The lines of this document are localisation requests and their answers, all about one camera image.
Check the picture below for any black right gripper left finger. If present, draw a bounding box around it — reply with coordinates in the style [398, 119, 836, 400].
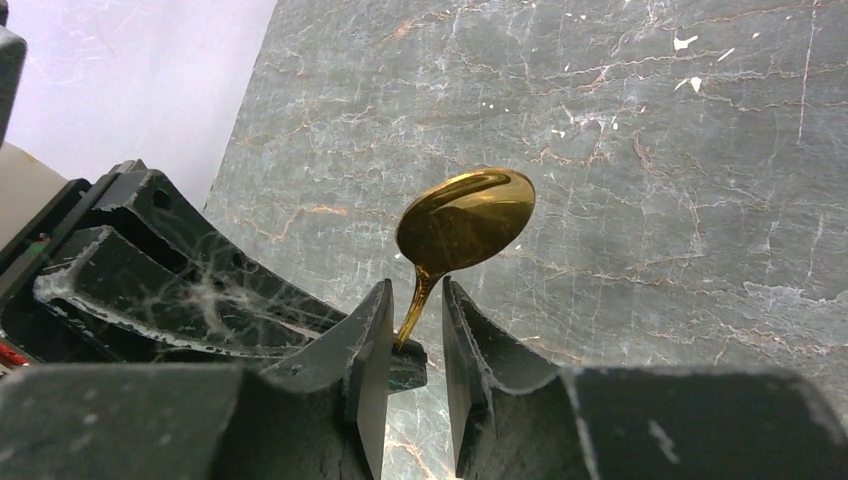
[1, 280, 394, 479]

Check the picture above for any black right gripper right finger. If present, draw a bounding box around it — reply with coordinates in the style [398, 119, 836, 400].
[442, 279, 847, 479]

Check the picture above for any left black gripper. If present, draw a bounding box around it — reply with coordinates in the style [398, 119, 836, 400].
[0, 26, 430, 392]

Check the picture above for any gold spoon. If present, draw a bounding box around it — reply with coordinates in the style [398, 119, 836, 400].
[395, 167, 536, 350]

